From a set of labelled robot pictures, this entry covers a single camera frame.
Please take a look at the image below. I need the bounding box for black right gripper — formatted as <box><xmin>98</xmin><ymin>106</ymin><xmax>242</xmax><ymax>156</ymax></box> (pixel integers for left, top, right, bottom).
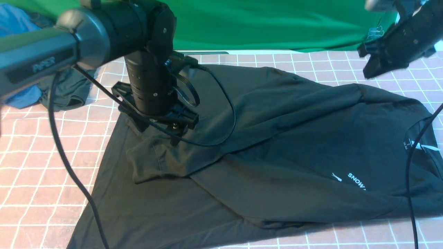
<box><xmin>358</xmin><ymin>2</ymin><xmax>443</xmax><ymax>79</ymax></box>

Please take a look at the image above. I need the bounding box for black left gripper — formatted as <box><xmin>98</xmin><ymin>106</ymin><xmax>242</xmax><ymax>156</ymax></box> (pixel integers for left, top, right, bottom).
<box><xmin>112</xmin><ymin>52</ymin><xmax>200</xmax><ymax>146</ymax></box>

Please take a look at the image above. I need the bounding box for dark gray long-sleeve top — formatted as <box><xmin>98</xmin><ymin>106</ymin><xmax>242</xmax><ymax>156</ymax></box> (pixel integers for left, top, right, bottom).
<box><xmin>66</xmin><ymin>64</ymin><xmax>443</xmax><ymax>249</ymax></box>

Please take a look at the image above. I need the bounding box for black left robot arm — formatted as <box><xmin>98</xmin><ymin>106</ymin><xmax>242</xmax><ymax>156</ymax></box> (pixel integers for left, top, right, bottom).
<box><xmin>1</xmin><ymin>0</ymin><xmax>198</xmax><ymax>146</ymax></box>

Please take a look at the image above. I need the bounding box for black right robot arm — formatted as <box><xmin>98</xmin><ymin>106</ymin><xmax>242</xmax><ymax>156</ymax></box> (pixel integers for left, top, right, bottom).
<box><xmin>358</xmin><ymin>0</ymin><xmax>443</xmax><ymax>79</ymax></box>

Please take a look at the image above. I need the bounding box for metal binder clip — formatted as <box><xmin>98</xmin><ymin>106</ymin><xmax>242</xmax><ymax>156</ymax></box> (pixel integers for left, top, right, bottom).
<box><xmin>366</xmin><ymin>26</ymin><xmax>385</xmax><ymax>41</ymax></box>

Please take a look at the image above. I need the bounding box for dark gray crumpled garment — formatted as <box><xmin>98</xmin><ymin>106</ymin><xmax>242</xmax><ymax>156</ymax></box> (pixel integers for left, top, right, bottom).
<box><xmin>24</xmin><ymin>68</ymin><xmax>92</xmax><ymax>112</ymax></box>

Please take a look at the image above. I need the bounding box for green backdrop cloth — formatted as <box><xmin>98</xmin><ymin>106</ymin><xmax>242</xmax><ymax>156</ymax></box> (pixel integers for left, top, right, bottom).
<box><xmin>0</xmin><ymin>0</ymin><xmax>402</xmax><ymax>53</ymax></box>

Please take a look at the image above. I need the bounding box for pink checkered tablecloth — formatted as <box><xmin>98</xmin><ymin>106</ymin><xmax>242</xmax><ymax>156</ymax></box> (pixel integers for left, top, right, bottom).
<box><xmin>0</xmin><ymin>50</ymin><xmax>442</xmax><ymax>249</ymax></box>

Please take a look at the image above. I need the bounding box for blue crumpled garment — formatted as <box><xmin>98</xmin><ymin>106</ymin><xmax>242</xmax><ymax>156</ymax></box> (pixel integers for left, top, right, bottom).
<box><xmin>0</xmin><ymin>3</ymin><xmax>42</xmax><ymax>109</ymax></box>

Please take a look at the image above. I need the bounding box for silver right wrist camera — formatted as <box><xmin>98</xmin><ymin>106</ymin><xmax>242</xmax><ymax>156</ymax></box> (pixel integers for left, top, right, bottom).
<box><xmin>365</xmin><ymin>0</ymin><xmax>421</xmax><ymax>14</ymax></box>

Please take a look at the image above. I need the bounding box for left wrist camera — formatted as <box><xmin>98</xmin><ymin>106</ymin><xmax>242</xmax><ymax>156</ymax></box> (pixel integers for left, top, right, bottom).
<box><xmin>166</xmin><ymin>52</ymin><xmax>201</xmax><ymax>108</ymax></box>

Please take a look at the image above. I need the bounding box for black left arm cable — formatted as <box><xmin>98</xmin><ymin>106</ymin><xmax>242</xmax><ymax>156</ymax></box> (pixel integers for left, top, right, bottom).
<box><xmin>48</xmin><ymin>64</ymin><xmax>237</xmax><ymax>249</ymax></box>

